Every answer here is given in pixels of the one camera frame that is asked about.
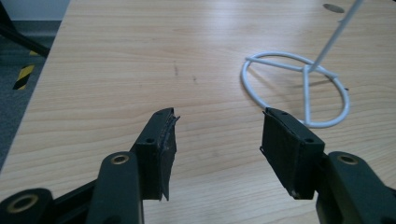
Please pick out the black metal stand leg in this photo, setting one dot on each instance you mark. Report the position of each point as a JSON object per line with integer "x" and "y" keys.
{"x": 21, "y": 39}

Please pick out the yellow black floor tape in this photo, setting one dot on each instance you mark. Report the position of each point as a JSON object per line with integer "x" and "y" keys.
{"x": 23, "y": 76}

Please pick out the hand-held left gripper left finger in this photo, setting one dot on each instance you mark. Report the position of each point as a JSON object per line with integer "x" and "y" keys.
{"x": 154, "y": 158}

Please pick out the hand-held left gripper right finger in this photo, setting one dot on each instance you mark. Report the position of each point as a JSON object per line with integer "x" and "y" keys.
{"x": 289, "y": 155}

